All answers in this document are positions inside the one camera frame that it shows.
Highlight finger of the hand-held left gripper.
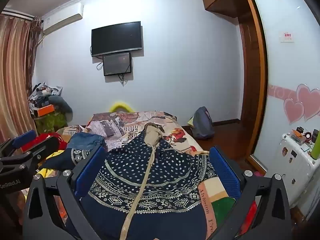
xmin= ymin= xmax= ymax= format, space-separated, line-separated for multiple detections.
xmin=0 ymin=129 xmax=37 ymax=158
xmin=15 ymin=136 xmax=61 ymax=172

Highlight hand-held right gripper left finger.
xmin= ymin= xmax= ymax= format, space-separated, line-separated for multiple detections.
xmin=22 ymin=145 xmax=108 ymax=240

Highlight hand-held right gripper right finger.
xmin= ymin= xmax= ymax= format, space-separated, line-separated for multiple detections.
xmin=209 ymin=145 xmax=293 ymax=240

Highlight blue jeans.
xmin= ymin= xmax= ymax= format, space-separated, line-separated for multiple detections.
xmin=67 ymin=132 xmax=106 ymax=153

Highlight navy patterned dress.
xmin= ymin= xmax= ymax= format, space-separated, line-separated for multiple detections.
xmin=44 ymin=123 xmax=253 ymax=240

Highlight yellow garment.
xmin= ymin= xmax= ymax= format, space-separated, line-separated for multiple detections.
xmin=37 ymin=150 xmax=66 ymax=178

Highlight red garment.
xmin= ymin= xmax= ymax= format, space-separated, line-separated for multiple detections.
xmin=22 ymin=133 xmax=68 ymax=153

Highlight green patterned cloth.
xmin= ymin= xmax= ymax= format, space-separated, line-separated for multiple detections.
xmin=33 ymin=112 xmax=67 ymax=135

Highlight dark grey cushion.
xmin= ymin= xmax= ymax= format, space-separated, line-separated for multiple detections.
xmin=47 ymin=95 xmax=73 ymax=121

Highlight pile of plastic bags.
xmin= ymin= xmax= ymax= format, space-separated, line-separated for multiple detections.
xmin=28 ymin=82 xmax=63 ymax=111

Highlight grey-blue backpack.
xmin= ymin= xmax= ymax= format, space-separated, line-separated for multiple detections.
xmin=192 ymin=106 xmax=215 ymax=140

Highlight printed blanket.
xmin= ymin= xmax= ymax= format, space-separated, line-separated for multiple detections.
xmin=57 ymin=110 xmax=258 ymax=237

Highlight striped brown curtain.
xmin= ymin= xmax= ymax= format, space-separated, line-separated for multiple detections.
xmin=0 ymin=11 xmax=42 ymax=146

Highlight white cabinet with stickers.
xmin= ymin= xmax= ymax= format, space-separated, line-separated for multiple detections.
xmin=281 ymin=132 xmax=320 ymax=221

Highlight yellow curved tube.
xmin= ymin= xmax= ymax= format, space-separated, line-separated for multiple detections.
xmin=109 ymin=101 xmax=133 ymax=113

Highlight orange and teal box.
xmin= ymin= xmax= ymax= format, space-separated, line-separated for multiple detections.
xmin=289 ymin=127 xmax=307 ymax=145

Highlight green bottle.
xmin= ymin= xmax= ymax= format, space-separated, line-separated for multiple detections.
xmin=310 ymin=134 xmax=320 ymax=161

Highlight small black monitor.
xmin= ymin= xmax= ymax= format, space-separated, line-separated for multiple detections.
xmin=103 ymin=52 xmax=132 ymax=77

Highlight brown wooden door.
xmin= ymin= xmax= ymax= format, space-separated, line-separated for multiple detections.
xmin=200 ymin=0 xmax=268 ymax=173

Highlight sliding door with pink hearts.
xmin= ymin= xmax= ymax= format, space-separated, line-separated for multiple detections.
xmin=247 ymin=0 xmax=320 ymax=172

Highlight white air conditioner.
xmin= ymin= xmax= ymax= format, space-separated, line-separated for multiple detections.
xmin=41 ymin=2 xmax=83 ymax=35

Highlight white door sticker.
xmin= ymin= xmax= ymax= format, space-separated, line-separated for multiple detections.
xmin=280 ymin=31 xmax=295 ymax=43

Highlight black cable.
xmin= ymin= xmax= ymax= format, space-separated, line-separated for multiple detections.
xmin=118 ymin=73 xmax=133 ymax=87

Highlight black wall television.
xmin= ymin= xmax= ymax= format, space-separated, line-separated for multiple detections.
xmin=91 ymin=21 xmax=143 ymax=57

